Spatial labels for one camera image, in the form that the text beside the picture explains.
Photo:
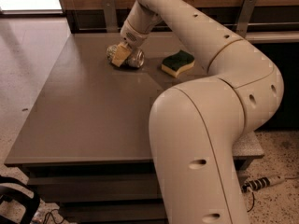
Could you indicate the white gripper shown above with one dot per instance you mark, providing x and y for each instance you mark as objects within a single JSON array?
[{"x": 133, "y": 35}]

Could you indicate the white green 7up can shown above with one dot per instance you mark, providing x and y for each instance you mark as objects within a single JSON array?
[{"x": 135, "y": 59}]

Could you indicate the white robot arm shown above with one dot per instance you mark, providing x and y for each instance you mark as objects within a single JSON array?
[{"x": 193, "y": 125}]

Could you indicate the green yellow sponge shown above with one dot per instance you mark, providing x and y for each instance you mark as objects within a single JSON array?
[{"x": 177, "y": 63}]

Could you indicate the grey drawer cabinet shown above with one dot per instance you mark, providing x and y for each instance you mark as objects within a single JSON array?
[{"x": 86, "y": 144}]

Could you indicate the black chair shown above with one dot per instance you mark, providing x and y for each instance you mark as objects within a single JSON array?
[{"x": 9, "y": 194}]

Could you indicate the white power strip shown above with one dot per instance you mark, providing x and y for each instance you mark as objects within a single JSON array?
[{"x": 262, "y": 183}]

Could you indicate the left metal wall bracket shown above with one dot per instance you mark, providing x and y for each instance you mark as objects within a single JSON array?
[{"x": 110, "y": 15}]

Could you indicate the metal wall bracket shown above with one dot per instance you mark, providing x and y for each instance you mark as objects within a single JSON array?
[
  {"x": 110, "y": 15},
  {"x": 245, "y": 13}
]

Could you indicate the right metal wall bracket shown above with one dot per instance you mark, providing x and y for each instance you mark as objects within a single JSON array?
[{"x": 245, "y": 13}]

